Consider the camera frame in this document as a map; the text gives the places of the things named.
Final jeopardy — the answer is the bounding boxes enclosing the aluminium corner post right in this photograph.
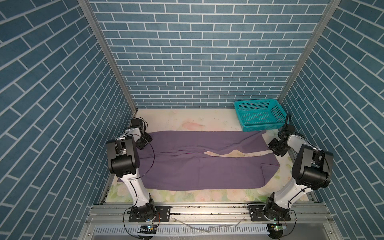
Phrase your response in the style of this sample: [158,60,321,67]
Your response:
[277,0,341,104]

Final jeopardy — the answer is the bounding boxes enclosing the teal plastic basket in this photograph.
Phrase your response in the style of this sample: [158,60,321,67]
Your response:
[234,99,287,132]

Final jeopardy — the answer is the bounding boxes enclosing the white slotted cable duct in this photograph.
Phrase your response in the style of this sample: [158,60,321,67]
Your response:
[94,224,270,237]

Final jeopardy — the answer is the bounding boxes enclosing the purple trousers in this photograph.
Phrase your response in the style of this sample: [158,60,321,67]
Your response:
[138,131,280,191]

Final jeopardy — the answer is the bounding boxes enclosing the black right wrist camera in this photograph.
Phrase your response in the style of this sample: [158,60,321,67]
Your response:
[278,124,296,140]

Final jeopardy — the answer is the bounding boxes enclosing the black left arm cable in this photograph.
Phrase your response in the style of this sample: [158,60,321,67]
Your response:
[128,133,156,181]

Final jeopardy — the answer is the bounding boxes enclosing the aluminium corner post left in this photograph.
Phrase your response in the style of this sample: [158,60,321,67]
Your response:
[78,0,138,116]

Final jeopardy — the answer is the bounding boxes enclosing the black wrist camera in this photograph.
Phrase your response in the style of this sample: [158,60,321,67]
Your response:
[278,124,296,140]
[130,117,148,131]

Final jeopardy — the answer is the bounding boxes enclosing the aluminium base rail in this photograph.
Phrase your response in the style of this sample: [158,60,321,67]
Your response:
[86,202,334,225]

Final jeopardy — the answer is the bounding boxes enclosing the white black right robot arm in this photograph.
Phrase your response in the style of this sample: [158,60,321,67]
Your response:
[263,134,334,221]

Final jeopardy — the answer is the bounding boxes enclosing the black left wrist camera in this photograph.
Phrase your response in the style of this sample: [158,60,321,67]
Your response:
[130,117,148,131]

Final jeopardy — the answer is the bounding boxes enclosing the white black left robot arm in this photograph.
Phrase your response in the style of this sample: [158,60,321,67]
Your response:
[106,127,157,222]

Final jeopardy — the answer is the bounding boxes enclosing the aluminium corner post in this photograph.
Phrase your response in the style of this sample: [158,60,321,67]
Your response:
[277,0,341,104]
[78,0,138,116]

